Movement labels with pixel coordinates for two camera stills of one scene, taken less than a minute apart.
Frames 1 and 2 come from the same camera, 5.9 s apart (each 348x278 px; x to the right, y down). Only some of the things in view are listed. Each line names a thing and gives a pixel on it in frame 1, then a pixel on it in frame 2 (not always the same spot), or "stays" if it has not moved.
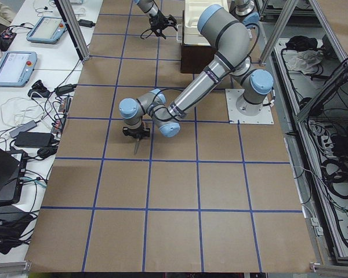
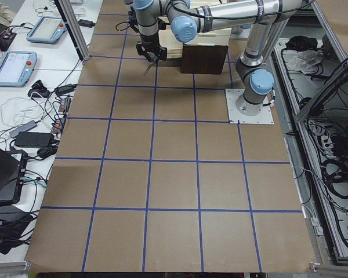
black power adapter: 86,23 stays
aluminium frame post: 73,24 stays
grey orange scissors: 138,139 → 153,58
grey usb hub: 25,127 stays
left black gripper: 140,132 → 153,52
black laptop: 6,174 stays
